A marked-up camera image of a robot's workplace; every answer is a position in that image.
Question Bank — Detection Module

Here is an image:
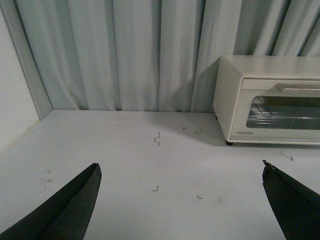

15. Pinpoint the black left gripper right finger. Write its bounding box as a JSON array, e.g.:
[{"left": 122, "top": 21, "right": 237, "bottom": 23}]
[{"left": 262, "top": 160, "right": 320, "bottom": 240}]

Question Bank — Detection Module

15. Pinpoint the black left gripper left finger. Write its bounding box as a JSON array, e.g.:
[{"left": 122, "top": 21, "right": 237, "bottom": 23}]
[{"left": 0, "top": 163, "right": 102, "bottom": 240}]

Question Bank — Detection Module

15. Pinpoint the white oven door with window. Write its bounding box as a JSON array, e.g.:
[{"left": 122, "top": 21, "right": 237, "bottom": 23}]
[{"left": 230, "top": 78, "right": 320, "bottom": 143}]

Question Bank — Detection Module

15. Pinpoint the white Toshiba toaster oven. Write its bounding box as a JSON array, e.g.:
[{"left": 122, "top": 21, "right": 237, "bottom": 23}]
[{"left": 213, "top": 55, "right": 320, "bottom": 145}]

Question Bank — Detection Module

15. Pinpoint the light grey curtain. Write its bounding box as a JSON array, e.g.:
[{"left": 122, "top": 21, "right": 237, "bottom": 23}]
[{"left": 0, "top": 0, "right": 320, "bottom": 113}]

